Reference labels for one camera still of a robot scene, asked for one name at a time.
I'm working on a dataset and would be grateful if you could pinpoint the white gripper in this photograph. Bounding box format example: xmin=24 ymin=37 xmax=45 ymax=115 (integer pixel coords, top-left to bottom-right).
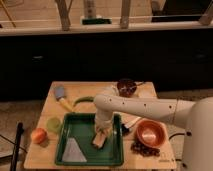
xmin=95 ymin=111 xmax=114 ymax=136

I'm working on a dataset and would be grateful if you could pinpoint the wooden block eraser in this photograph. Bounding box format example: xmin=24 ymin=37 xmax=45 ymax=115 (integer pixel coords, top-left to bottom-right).
xmin=92 ymin=132 xmax=107 ymax=148

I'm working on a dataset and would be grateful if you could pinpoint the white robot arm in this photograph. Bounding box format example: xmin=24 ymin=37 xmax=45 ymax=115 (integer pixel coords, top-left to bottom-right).
xmin=94 ymin=87 xmax=213 ymax=171

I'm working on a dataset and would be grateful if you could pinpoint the green plastic tray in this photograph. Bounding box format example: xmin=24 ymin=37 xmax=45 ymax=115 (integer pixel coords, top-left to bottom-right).
xmin=55 ymin=113 xmax=124 ymax=166

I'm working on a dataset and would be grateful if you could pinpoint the black white brush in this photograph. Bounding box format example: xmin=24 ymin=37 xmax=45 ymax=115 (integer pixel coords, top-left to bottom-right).
xmin=122 ymin=117 xmax=140 ymax=134

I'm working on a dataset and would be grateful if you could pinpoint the green chili pepper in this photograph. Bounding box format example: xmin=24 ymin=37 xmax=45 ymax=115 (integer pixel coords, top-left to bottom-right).
xmin=73 ymin=96 xmax=94 ymax=107

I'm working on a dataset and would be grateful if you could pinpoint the dark brown bowl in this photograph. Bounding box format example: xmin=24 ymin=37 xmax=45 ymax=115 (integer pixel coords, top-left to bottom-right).
xmin=117 ymin=79 xmax=137 ymax=97

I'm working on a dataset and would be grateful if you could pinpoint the grey triangular cloth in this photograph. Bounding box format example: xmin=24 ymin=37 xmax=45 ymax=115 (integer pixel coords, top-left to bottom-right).
xmin=62 ymin=138 xmax=87 ymax=162

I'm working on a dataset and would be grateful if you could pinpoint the spoon in brown bowl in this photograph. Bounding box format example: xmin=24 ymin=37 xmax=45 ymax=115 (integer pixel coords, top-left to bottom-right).
xmin=122 ymin=82 xmax=145 ymax=90

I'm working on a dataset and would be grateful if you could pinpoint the green plastic cup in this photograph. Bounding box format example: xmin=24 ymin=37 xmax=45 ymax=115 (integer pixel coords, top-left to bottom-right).
xmin=46 ymin=117 xmax=61 ymax=134

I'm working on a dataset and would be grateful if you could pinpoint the orange plastic bowl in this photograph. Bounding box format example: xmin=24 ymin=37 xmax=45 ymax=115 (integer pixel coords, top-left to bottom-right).
xmin=136 ymin=120 xmax=166 ymax=148

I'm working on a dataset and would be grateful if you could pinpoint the bunch of dark grapes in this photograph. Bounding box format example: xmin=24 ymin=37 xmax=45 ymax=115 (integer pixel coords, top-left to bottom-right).
xmin=131 ymin=141 xmax=160 ymax=157

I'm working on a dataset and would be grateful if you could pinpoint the red orange apple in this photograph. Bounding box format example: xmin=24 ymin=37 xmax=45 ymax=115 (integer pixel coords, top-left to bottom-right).
xmin=31 ymin=128 xmax=47 ymax=144

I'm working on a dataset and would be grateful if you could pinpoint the black pole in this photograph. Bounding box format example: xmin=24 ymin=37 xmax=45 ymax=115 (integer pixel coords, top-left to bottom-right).
xmin=10 ymin=122 xmax=24 ymax=171

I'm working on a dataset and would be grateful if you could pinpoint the green block on shelf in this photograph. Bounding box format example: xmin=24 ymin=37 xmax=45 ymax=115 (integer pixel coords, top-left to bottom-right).
xmin=82 ymin=18 xmax=111 ymax=25

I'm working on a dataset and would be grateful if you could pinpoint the yellow handled grey spatula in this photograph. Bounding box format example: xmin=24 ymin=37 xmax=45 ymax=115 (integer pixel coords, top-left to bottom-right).
xmin=54 ymin=86 xmax=73 ymax=112

